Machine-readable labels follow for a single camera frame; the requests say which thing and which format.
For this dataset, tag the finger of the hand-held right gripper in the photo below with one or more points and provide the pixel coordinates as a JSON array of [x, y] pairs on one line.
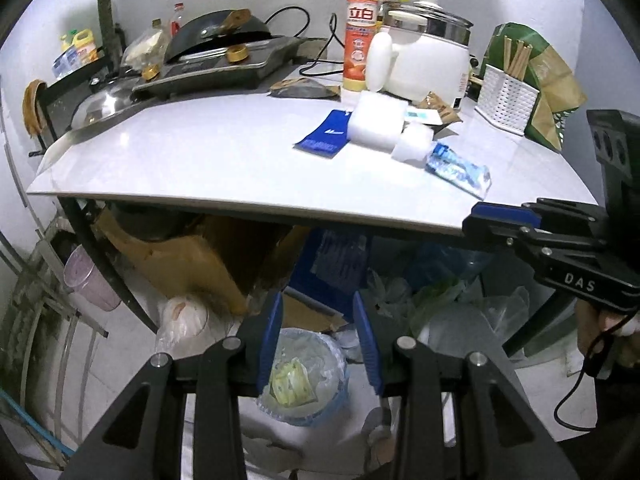
[[500, 232], [505, 211]]

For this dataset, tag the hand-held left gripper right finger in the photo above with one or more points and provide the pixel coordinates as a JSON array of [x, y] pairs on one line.
[[367, 345]]

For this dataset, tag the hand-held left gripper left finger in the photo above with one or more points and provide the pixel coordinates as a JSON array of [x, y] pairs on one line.
[[270, 345]]

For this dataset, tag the yellow-green packet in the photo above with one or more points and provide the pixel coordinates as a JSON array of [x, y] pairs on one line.
[[292, 382]]

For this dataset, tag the light blue wipe packet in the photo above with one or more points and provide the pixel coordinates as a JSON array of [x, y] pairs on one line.
[[457, 170]]

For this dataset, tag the waste bin with blue liner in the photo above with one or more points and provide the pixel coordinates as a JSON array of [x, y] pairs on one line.
[[325, 400]]

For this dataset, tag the small white sponge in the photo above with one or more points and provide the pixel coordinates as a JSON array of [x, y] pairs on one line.
[[412, 145]]

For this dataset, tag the brown paper packet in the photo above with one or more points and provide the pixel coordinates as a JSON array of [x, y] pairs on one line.
[[440, 107]]

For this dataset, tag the teal and white card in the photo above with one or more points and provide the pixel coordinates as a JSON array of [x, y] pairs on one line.
[[422, 116]]

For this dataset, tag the large white sponge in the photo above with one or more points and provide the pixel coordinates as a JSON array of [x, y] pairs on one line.
[[377, 120]]

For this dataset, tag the person's right hand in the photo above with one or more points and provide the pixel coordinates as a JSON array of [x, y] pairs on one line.
[[620, 322]]

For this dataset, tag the flat cardboard sheet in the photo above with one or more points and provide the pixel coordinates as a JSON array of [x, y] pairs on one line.
[[310, 315]]

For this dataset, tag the crumpled clear floor bag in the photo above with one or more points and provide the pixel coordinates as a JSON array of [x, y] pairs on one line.
[[390, 292]]

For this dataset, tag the blue plastic crate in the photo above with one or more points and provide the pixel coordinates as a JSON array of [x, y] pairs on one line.
[[335, 265]]

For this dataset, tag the white bag of flour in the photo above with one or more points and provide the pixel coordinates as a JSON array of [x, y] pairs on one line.
[[182, 320]]

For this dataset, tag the white plastic floor bag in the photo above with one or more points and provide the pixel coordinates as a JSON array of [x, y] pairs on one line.
[[460, 325]]

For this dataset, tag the white chopstick basket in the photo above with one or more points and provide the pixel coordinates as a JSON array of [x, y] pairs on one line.
[[505, 102]]

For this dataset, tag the brown cardboard box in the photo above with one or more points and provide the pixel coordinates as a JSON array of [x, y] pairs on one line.
[[200, 260]]

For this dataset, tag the green woven bag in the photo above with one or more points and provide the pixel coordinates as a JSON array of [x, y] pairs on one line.
[[555, 90]]

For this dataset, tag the bundle of wooden chopsticks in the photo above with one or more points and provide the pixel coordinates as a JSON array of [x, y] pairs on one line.
[[517, 60]]

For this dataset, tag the white electric cooker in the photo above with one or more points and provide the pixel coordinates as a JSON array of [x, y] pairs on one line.
[[430, 65]]

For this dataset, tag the pink plastic bin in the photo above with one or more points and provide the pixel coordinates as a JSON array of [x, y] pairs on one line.
[[92, 282]]

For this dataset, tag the orange dish soap bottle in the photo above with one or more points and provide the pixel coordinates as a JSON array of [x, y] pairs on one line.
[[360, 45]]

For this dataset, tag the stainless steel sink stand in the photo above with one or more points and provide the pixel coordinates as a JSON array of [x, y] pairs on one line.
[[45, 310]]

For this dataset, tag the dark snack packet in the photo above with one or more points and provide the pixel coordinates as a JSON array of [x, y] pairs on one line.
[[305, 90]]

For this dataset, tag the black induction cooker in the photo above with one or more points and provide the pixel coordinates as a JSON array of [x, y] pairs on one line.
[[210, 77]]

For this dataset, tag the steel pot lid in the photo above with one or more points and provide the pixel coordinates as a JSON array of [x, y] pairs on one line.
[[107, 105]]

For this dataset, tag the gold jar lid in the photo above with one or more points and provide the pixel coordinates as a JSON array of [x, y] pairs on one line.
[[150, 72], [237, 54]]

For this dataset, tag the black wok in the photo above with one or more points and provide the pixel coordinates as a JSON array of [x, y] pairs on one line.
[[200, 35]]

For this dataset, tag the clear bag of food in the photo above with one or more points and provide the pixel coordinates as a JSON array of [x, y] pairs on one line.
[[145, 47]]

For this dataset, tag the black metal shelf rack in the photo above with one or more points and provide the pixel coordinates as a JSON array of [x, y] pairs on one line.
[[55, 92]]

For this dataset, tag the orange cloth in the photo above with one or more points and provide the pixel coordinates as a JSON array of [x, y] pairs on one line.
[[32, 107]]

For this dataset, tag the red cap clear bottle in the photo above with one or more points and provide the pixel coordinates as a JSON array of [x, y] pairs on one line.
[[177, 20]]

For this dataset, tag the blue and white pack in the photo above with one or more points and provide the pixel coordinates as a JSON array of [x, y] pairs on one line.
[[66, 64]]

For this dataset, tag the yellow detergent jug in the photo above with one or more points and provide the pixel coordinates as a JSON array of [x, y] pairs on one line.
[[86, 47]]

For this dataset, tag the green cap bottle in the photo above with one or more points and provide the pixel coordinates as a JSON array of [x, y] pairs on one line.
[[66, 42]]

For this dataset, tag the dark vertical pipe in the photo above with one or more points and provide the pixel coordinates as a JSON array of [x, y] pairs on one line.
[[107, 5]]

